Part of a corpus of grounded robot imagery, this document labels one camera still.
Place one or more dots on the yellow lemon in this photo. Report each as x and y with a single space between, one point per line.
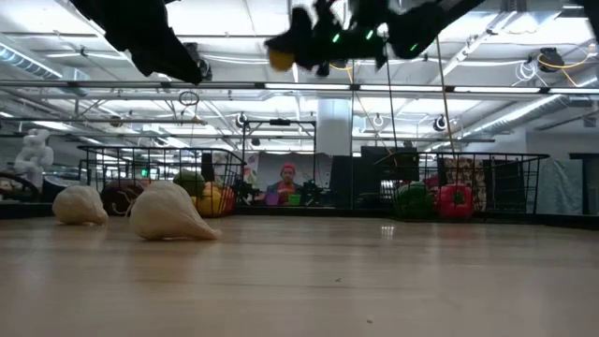
281 61
210 203

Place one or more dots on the green cup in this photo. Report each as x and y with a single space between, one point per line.
294 200

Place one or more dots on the black metal stand frame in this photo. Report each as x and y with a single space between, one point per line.
281 122

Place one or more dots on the floral patterned cloth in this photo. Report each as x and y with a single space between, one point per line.
468 171

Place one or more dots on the green lime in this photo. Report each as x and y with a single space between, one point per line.
189 183

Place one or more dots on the purple cup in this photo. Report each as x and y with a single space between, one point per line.
272 200

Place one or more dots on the black equipment cabinet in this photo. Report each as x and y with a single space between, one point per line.
341 182

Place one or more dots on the red bell pepper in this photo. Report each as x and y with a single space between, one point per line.
454 201

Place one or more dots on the white robot figure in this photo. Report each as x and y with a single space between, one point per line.
35 154

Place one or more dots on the person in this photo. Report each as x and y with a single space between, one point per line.
286 180

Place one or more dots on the grey tarp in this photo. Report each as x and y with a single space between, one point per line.
559 187

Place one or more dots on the dark red apple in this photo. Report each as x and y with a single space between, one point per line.
117 199

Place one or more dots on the green bell pepper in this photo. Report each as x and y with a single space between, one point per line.
414 201

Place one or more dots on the white garlic bulb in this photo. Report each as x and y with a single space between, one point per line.
164 213
79 206

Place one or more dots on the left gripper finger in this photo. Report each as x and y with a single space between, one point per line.
175 47
159 65

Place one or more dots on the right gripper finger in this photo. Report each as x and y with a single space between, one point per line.
309 51
300 25

